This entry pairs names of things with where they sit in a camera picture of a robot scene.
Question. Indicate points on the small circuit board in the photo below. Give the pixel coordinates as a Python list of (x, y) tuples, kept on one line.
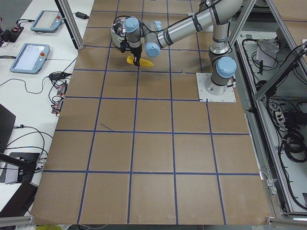
[(62, 89), (56, 107)]

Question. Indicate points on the near blue teach pendant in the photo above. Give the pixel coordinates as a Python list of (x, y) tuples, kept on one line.
[(30, 59)]

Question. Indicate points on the small circuit board near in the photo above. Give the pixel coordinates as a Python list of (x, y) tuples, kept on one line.
[(56, 107)]

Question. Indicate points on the brown paper table mat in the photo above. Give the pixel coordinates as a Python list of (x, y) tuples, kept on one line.
[(136, 146)]

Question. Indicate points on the far blue teach pendant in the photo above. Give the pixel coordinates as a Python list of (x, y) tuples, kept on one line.
[(47, 21)]

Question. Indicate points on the white paper bag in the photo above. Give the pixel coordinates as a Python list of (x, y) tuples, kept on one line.
[(267, 52)]

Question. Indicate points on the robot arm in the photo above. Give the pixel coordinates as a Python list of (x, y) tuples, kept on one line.
[(151, 38)]

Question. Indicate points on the pale green cooking pot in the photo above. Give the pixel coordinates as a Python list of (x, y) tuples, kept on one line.
[(118, 30)]

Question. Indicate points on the small circuit board far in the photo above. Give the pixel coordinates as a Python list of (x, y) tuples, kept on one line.
[(62, 89)]

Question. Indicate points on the black camera stand base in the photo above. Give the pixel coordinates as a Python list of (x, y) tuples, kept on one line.
[(19, 167)]

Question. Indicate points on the black laptop corner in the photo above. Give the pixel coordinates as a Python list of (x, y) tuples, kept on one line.
[(7, 121)]

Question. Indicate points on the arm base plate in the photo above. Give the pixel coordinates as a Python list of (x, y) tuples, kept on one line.
[(209, 92)]

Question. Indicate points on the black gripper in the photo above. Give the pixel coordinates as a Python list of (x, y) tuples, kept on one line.
[(136, 51)]

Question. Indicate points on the blue teach pendant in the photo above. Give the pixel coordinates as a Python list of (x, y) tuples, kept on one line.
[(47, 21), (30, 59)]

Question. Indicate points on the black power adapter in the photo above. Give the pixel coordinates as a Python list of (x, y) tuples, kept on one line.
[(81, 15)]

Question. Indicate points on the aluminium frame post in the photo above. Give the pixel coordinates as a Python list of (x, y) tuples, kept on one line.
[(67, 15)]

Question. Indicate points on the yellow corn cob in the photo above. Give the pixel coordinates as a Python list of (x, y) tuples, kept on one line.
[(142, 62)]

